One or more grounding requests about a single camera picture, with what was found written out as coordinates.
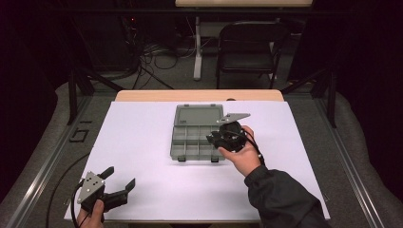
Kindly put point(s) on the person's right hand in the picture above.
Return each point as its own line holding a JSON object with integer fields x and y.
{"x": 245, "y": 158}

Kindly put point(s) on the person's left hand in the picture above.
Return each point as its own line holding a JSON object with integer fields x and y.
{"x": 92, "y": 217}

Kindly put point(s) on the grey plastic organizer box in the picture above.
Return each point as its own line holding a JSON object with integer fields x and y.
{"x": 190, "y": 139}

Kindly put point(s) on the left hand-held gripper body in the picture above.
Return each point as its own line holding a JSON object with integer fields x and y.
{"x": 90, "y": 187}

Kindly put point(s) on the white board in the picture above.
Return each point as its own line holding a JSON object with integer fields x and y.
{"x": 142, "y": 142}

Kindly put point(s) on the wooden table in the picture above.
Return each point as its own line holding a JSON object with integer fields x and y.
{"x": 196, "y": 95}

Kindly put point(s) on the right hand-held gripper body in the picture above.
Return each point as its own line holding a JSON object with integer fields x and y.
{"x": 233, "y": 139}

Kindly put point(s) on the white desk leg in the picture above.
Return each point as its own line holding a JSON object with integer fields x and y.
{"x": 197, "y": 57}

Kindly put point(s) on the light wooden desk top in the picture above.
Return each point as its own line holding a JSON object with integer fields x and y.
{"x": 242, "y": 2}

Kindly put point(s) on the aluminium floor rail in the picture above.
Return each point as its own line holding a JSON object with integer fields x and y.
{"x": 47, "y": 164}
{"x": 348, "y": 164}

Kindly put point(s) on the black folding chair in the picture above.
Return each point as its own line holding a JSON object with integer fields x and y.
{"x": 248, "y": 60}

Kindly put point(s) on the black metal frame stand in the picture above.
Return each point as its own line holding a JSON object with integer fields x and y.
{"x": 331, "y": 95}
{"x": 72, "y": 95}

